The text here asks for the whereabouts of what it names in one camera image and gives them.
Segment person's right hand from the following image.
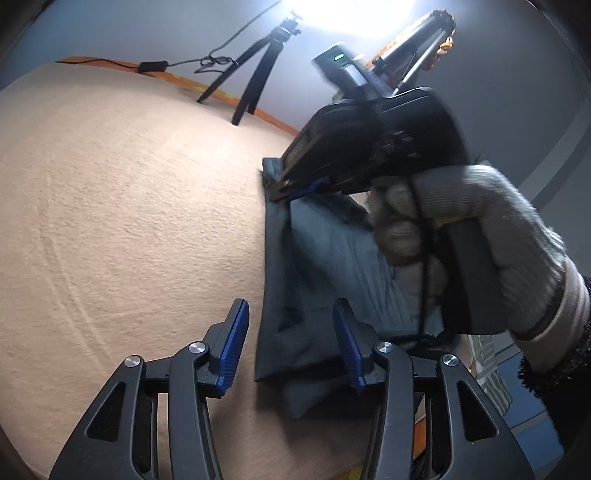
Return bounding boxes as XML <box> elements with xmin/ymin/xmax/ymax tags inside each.
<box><xmin>367</xmin><ymin>164</ymin><xmax>589</xmax><ymax>370</ymax></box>

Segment green striped white pillow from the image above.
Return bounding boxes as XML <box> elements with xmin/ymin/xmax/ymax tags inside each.
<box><xmin>471</xmin><ymin>335</ymin><xmax>513</xmax><ymax>417</ymax></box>

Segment small black tripod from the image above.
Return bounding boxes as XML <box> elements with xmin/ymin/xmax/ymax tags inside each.
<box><xmin>196</xmin><ymin>7</ymin><xmax>304</xmax><ymax>126</ymax></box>

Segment black power cable with switch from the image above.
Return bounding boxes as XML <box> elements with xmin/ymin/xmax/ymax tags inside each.
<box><xmin>69</xmin><ymin>0</ymin><xmax>284</xmax><ymax>75</ymax></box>

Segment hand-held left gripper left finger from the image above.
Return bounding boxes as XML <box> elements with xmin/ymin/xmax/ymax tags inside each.
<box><xmin>48</xmin><ymin>298</ymin><xmax>251</xmax><ymax>480</ymax></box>

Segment person's right forearm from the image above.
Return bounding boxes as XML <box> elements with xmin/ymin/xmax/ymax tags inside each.
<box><xmin>517</xmin><ymin>274</ymin><xmax>591</xmax><ymax>455</ymax></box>

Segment tan blanket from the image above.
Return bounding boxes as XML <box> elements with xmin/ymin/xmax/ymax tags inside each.
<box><xmin>0</xmin><ymin>62</ymin><xmax>416</xmax><ymax>480</ymax></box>

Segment tall folded tripod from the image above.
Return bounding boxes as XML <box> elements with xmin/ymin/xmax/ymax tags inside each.
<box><xmin>369</xmin><ymin>9</ymin><xmax>458</xmax><ymax>100</ymax></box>

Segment ring light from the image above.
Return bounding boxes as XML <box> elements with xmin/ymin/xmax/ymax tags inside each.
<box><xmin>288</xmin><ymin>0</ymin><xmax>416</xmax><ymax>34</ymax></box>

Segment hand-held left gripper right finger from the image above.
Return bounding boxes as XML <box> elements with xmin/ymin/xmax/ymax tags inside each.
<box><xmin>332</xmin><ymin>298</ymin><xmax>536</xmax><ymax>480</ymax></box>

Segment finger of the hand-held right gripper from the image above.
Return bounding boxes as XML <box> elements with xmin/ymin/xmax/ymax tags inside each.
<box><xmin>270</xmin><ymin>178</ymin><xmax>334</xmax><ymax>204</ymax></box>

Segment dark drawstring pants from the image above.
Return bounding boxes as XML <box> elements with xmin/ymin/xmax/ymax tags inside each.
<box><xmin>254</xmin><ymin>157</ymin><xmax>459</xmax><ymax>419</ymax></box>

